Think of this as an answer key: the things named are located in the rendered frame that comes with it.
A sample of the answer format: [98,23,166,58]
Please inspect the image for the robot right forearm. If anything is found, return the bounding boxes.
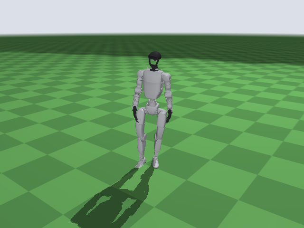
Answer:
[132,92,140,109]

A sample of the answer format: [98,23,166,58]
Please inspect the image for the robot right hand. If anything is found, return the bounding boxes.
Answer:
[132,106,139,123]

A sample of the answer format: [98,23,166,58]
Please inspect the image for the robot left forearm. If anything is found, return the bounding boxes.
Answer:
[166,93,173,112]

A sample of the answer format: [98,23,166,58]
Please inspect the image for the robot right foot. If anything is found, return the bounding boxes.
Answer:
[135,157,146,168]

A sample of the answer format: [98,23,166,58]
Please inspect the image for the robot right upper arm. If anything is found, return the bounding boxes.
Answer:
[135,70,144,94]

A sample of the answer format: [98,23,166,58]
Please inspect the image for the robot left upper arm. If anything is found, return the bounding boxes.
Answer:
[161,72,171,98]

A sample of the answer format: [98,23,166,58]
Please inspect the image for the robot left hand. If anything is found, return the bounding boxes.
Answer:
[166,109,172,123]

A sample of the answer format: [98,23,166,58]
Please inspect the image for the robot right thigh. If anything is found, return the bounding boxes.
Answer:
[135,107,147,142]

